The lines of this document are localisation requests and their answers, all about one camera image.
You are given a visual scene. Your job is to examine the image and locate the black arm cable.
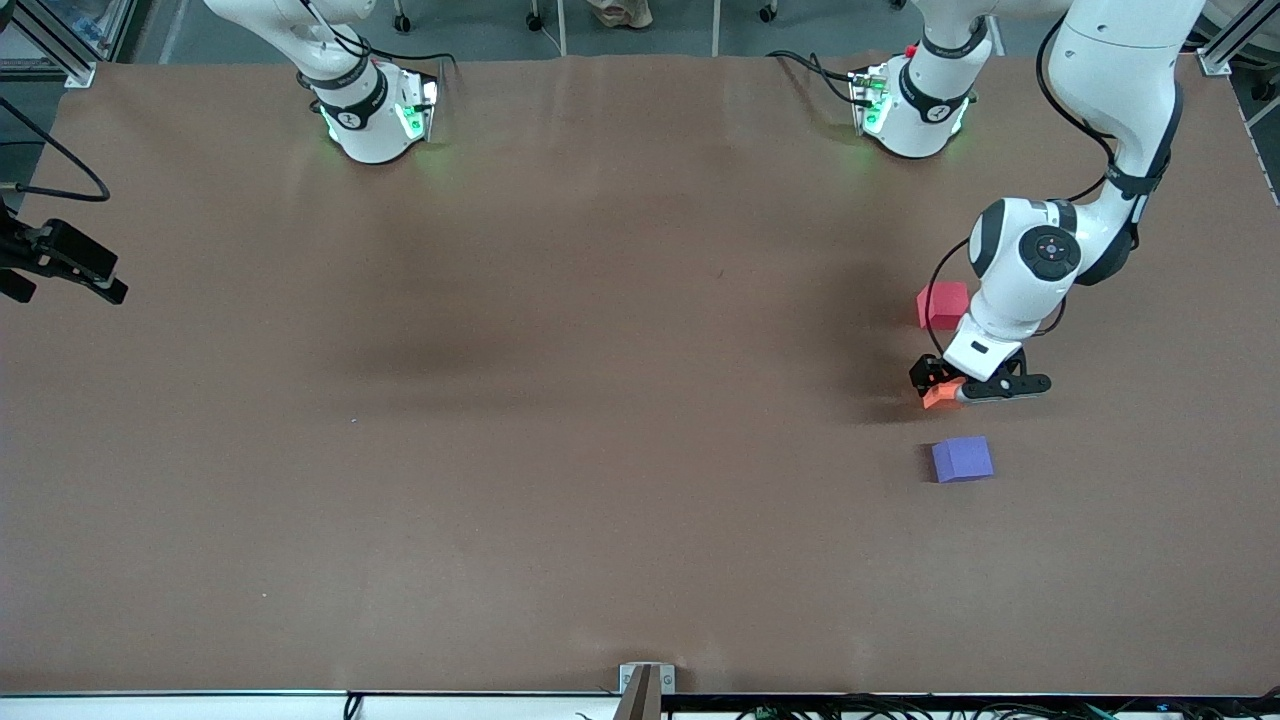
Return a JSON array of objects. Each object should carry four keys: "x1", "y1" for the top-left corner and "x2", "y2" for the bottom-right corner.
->
[
  {"x1": 925, "y1": 15, "x2": 1117, "y2": 371},
  {"x1": 0, "y1": 93, "x2": 111, "y2": 204}
]

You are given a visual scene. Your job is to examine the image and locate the purple cube block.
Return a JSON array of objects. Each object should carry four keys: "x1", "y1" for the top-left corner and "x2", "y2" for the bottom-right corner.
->
[{"x1": 931, "y1": 435, "x2": 995, "y2": 484}]

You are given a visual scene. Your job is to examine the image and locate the black left base cable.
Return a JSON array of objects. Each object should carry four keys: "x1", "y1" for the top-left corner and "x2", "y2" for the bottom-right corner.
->
[{"x1": 767, "y1": 49, "x2": 867, "y2": 109}]

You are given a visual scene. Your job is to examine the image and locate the white table edge strip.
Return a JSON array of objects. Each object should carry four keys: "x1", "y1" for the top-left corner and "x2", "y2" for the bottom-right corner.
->
[{"x1": 0, "y1": 691, "x2": 623, "y2": 720}]

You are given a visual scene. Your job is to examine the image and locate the brown table cover sheet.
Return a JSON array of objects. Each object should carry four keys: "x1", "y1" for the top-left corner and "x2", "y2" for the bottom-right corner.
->
[{"x1": 0, "y1": 53, "x2": 1280, "y2": 697}]

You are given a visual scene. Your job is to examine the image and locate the aluminium frame post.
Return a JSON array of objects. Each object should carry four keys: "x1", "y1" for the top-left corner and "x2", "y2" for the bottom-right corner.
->
[
  {"x1": 1197, "y1": 0, "x2": 1280, "y2": 77},
  {"x1": 0, "y1": 0, "x2": 98, "y2": 88}
]

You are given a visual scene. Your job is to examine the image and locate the red cube block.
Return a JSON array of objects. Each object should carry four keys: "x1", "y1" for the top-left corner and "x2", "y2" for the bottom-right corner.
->
[{"x1": 916, "y1": 281, "x2": 970, "y2": 331}]

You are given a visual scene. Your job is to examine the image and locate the black base cable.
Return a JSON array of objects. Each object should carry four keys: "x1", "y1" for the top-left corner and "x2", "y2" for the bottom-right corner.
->
[
  {"x1": 298, "y1": 0, "x2": 463, "y2": 96},
  {"x1": 767, "y1": 49, "x2": 867, "y2": 109}
]

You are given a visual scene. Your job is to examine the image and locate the beige shoe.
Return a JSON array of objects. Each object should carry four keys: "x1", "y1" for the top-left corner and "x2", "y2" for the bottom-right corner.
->
[{"x1": 585, "y1": 0, "x2": 653, "y2": 29}]

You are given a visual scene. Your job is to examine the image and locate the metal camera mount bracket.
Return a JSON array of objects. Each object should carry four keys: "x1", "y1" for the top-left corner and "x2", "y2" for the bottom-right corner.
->
[{"x1": 612, "y1": 662, "x2": 677, "y2": 720}]

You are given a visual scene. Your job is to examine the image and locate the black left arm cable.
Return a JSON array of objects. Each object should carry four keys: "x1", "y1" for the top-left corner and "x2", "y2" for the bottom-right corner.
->
[{"x1": 925, "y1": 15, "x2": 1117, "y2": 371}]

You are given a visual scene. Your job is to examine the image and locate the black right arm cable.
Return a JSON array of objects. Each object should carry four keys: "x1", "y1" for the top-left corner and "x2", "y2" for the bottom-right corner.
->
[{"x1": 0, "y1": 93, "x2": 111, "y2": 204}]

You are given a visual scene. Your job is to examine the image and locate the black right base cable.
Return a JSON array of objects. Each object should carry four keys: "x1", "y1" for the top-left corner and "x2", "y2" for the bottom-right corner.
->
[{"x1": 298, "y1": 0, "x2": 463, "y2": 96}]

